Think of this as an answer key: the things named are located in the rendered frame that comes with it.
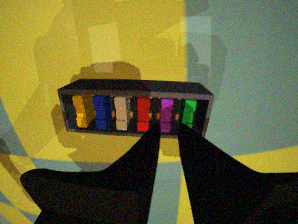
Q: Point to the red fuse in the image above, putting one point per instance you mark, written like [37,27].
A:
[143,112]

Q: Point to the violet fuse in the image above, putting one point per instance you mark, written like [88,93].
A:
[166,105]

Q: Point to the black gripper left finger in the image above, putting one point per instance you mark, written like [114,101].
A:
[120,193]

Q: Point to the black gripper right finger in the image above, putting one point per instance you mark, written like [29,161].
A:
[224,191]

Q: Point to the green fuse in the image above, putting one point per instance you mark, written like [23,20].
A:
[187,107]

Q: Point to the dark grey fuse block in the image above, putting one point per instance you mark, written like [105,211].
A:
[110,107]

